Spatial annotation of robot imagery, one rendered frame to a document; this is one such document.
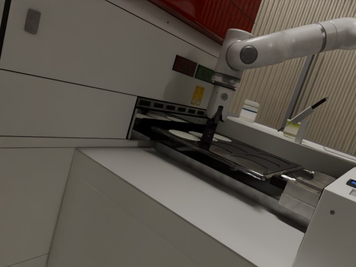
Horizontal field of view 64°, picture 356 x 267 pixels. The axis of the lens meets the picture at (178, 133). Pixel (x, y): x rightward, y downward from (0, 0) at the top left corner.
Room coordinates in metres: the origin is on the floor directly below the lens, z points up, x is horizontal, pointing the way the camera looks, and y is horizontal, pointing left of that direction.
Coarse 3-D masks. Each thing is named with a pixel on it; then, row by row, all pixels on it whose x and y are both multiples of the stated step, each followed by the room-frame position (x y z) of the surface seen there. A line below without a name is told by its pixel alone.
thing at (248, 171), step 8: (152, 128) 0.83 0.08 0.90; (168, 136) 0.80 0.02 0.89; (176, 136) 0.79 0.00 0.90; (184, 144) 0.76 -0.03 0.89; (192, 144) 0.75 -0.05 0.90; (200, 152) 0.73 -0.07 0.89; (208, 152) 0.72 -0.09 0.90; (224, 160) 0.69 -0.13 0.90; (240, 168) 0.67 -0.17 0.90; (248, 168) 0.66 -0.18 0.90; (256, 176) 0.64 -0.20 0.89
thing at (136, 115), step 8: (136, 112) 0.81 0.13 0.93; (144, 112) 0.84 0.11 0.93; (152, 112) 0.86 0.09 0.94; (160, 112) 0.89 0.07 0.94; (168, 112) 0.94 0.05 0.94; (136, 120) 0.82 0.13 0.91; (168, 120) 0.94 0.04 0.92; (176, 120) 0.97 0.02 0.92; (184, 120) 1.01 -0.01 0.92; (192, 120) 1.05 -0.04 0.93; (200, 120) 1.10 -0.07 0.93; (136, 128) 0.82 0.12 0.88; (128, 136) 0.82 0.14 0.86; (136, 136) 0.83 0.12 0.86; (144, 136) 0.86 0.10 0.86; (152, 136) 0.89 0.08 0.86; (160, 136) 0.92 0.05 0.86
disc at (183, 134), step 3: (171, 132) 0.83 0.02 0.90; (174, 132) 0.85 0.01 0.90; (177, 132) 0.87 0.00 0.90; (180, 132) 0.88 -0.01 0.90; (183, 132) 0.90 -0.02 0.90; (177, 135) 0.82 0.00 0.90; (180, 135) 0.84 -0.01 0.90; (183, 135) 0.85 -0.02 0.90; (186, 135) 0.87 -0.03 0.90; (189, 135) 0.88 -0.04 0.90; (192, 135) 0.90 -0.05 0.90; (186, 138) 0.82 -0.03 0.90; (189, 138) 0.83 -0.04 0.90; (192, 138) 0.85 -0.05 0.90; (195, 138) 0.86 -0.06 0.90; (198, 138) 0.88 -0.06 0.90
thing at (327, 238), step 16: (352, 176) 0.64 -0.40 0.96; (336, 192) 0.42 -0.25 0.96; (352, 192) 0.48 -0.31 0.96; (320, 208) 0.43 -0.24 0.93; (336, 208) 0.42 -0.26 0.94; (352, 208) 0.41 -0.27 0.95; (320, 224) 0.42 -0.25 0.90; (336, 224) 0.41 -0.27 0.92; (352, 224) 0.40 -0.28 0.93; (304, 240) 0.43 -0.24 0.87; (320, 240) 0.42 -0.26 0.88; (336, 240) 0.41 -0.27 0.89; (352, 240) 0.40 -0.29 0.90; (304, 256) 0.42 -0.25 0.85; (320, 256) 0.41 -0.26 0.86; (336, 256) 0.40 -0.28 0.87; (352, 256) 0.39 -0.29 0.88
